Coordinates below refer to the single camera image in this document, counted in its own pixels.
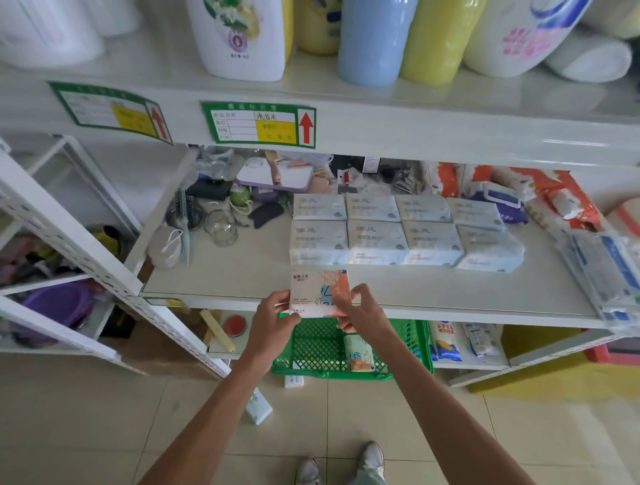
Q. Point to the person's left hand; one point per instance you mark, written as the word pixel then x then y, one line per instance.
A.
pixel 267 332

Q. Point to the person's right hand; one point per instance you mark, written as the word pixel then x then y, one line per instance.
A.
pixel 369 322

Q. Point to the person's right thumb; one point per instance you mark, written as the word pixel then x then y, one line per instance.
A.
pixel 346 325

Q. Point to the person's left thumb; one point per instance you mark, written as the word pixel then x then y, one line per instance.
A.
pixel 276 299

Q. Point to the orange patterned tissue packet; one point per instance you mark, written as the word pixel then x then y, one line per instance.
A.
pixel 315 292

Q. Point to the person's right forearm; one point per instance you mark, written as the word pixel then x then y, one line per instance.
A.
pixel 450 419

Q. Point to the person's left forearm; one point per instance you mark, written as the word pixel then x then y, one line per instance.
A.
pixel 200 424

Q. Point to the floral tissue packet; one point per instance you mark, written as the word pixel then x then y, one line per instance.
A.
pixel 365 354

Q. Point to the green plastic basket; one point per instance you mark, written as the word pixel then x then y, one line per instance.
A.
pixel 315 349

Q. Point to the red round lid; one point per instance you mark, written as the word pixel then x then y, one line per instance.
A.
pixel 235 326

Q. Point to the wooden stick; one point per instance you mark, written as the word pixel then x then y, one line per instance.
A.
pixel 217 331

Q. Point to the black flat tool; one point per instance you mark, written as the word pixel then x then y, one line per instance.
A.
pixel 267 215

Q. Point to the clear glass jar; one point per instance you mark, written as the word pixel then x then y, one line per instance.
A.
pixel 220 229

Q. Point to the group of white tissue packets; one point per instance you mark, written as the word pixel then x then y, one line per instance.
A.
pixel 380 235

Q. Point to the blue white packet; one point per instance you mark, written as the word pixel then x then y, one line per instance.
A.
pixel 481 340
pixel 444 342

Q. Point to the green round item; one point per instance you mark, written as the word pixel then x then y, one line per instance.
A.
pixel 240 197

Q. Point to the white box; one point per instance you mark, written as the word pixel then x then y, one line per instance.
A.
pixel 259 407

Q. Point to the green hair brush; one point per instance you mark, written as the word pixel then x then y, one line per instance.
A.
pixel 184 220

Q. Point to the purple white board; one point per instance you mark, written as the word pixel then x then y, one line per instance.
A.
pixel 272 176

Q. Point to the black pouch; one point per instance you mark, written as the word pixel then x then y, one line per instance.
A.
pixel 210 190

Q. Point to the person's right shoe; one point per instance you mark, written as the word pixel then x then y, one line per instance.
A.
pixel 371 462

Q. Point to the person's shoe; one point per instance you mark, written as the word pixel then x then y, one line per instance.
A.
pixel 371 462
pixel 307 472

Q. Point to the person's left shoe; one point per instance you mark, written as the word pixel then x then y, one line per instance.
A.
pixel 307 472

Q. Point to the green shelf label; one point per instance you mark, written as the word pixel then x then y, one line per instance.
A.
pixel 257 124
pixel 110 112

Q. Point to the blue wet wipes pack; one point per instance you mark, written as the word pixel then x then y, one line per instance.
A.
pixel 500 200

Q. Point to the white metal shelf unit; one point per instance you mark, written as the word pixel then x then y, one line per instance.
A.
pixel 380 125

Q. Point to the white perforated shelf rack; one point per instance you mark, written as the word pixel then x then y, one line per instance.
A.
pixel 65 230

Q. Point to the purple plastic basin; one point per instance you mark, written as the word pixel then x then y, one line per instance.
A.
pixel 52 310

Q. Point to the orange white tissue bundle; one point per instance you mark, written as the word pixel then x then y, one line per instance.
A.
pixel 560 197

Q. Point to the white flower label bottle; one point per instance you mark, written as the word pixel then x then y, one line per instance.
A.
pixel 235 40

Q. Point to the clear blue plastic packs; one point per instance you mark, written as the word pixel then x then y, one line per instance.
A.
pixel 605 275

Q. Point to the yellow bottle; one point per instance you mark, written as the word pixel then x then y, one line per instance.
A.
pixel 317 27

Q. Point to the yellow-green bottle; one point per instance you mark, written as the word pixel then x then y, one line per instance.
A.
pixel 435 45

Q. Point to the white bottle pink blue label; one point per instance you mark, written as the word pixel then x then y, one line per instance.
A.
pixel 520 35

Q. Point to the large white paper roll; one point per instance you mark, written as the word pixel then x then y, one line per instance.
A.
pixel 45 32

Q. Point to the white wrapped roll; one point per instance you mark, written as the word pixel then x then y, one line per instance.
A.
pixel 590 60

